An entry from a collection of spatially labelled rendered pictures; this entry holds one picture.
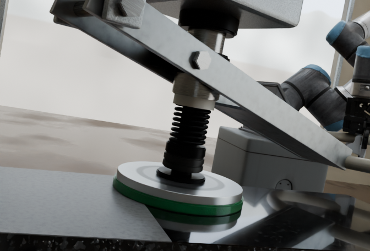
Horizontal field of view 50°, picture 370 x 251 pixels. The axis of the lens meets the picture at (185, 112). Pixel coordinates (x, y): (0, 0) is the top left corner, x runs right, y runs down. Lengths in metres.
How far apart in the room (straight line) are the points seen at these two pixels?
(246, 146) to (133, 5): 1.26
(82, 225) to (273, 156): 1.31
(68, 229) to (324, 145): 0.57
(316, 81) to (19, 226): 1.63
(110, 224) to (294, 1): 0.42
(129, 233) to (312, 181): 1.42
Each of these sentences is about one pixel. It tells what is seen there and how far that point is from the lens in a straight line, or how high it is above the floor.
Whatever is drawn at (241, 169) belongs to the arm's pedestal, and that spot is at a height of 0.71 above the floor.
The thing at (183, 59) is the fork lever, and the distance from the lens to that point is 0.56.
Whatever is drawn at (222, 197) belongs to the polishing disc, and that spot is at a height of 0.85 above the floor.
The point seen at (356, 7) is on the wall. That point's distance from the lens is 6.92.
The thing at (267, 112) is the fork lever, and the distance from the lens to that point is 0.71.
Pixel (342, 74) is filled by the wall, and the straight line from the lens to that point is 6.73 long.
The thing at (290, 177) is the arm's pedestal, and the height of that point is 0.71.
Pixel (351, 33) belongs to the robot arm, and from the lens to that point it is 1.52.
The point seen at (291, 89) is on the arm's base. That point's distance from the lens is 1.88.
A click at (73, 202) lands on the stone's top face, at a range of 0.56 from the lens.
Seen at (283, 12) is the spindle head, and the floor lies 1.13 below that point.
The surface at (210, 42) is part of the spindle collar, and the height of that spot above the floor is 1.07.
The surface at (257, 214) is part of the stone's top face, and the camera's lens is 0.66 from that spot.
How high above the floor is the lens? 0.99
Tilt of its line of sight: 3 degrees down
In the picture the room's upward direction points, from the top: 10 degrees clockwise
